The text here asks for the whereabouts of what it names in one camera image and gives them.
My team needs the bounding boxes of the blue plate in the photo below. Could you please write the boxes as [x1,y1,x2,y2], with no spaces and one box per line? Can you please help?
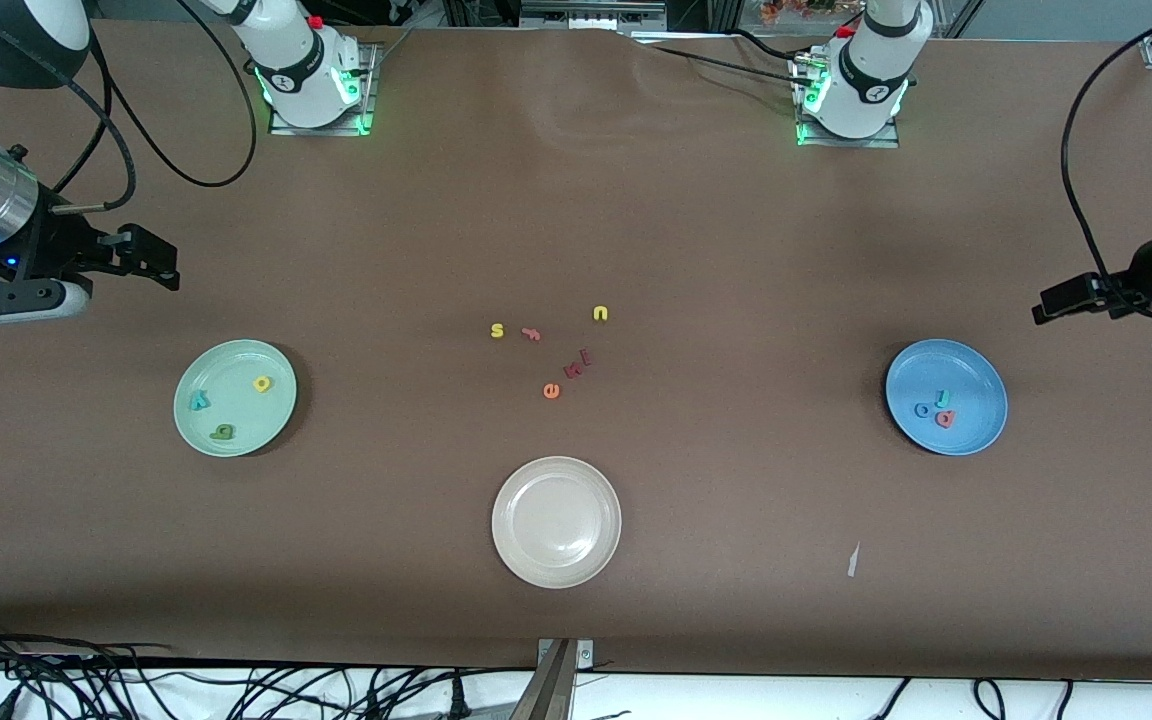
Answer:
[884,338,1009,457]

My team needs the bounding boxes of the green plate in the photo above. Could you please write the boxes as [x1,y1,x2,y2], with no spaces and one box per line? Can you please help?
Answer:
[173,339,298,459]

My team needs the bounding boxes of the orange artificial flowers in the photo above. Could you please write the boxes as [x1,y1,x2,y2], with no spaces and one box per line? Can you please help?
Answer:
[761,0,839,27]

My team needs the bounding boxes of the brown paper table cover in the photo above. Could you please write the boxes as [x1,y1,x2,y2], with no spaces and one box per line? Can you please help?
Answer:
[0,20,1152,683]

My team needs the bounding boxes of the beige plate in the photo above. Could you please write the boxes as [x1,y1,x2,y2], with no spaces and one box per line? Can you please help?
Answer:
[491,456,623,589]

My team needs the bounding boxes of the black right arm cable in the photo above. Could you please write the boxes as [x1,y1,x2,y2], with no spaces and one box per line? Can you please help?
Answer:
[46,0,259,213]

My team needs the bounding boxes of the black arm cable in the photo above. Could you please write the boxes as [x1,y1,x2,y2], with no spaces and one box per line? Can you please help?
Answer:
[1060,0,1152,321]
[46,0,259,213]

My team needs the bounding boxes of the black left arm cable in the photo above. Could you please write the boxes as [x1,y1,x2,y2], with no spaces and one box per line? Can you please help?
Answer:
[1060,0,1152,321]

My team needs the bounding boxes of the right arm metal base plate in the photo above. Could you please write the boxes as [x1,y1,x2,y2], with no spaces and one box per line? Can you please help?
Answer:
[269,40,383,137]

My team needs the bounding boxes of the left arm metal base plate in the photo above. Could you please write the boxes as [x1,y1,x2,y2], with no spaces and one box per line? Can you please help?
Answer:
[794,55,903,150]

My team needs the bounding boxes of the black cables on table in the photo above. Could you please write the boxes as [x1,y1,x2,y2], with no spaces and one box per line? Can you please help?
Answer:
[651,40,809,87]

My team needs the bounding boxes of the tangled black cable bundle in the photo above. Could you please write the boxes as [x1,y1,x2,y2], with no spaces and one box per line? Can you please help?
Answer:
[0,615,537,720]

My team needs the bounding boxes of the grey metal bracket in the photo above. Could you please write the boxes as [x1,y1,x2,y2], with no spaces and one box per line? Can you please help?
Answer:
[511,638,596,720]

